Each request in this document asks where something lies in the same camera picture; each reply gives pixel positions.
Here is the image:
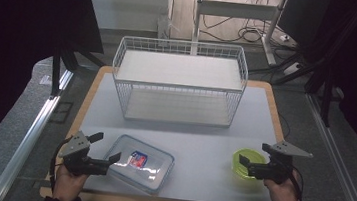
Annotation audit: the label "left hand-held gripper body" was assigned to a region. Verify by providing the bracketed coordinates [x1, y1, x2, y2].
[56, 128, 114, 180]

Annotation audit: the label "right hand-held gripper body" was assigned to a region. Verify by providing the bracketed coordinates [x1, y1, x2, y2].
[245, 136, 315, 189]

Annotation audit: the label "green round plastic container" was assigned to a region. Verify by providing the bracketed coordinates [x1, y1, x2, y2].
[230, 146, 270, 183]

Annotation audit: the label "clear plastic food container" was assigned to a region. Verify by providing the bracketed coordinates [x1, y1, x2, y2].
[100, 131, 178, 197]

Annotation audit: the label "white wire shelf rack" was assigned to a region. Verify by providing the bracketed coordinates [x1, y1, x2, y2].
[106, 32, 253, 132]

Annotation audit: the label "person's right hand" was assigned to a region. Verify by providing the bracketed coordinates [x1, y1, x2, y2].
[260, 167, 305, 201]

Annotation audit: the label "person's left hand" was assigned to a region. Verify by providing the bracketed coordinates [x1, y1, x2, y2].
[51, 163, 90, 201]

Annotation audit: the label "grey table mat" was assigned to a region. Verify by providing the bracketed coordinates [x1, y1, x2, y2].
[69, 67, 291, 201]

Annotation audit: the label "black metal stand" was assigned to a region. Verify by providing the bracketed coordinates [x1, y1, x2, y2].
[47, 35, 108, 103]
[300, 58, 339, 129]

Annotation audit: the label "white power strip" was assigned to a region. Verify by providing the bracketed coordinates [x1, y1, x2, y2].
[277, 33, 292, 44]

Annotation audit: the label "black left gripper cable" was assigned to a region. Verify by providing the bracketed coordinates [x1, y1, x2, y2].
[46, 133, 74, 194]

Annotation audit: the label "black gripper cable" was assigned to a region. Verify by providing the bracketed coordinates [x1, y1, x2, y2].
[288, 166, 308, 201]
[46, 133, 74, 194]

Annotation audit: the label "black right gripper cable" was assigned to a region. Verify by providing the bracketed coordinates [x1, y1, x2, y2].
[288, 166, 308, 201]

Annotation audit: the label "black floor cables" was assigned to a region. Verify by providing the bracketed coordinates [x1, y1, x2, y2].
[198, 12, 267, 47]

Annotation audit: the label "white desk frame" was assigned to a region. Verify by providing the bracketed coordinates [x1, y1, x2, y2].
[189, 0, 290, 68]

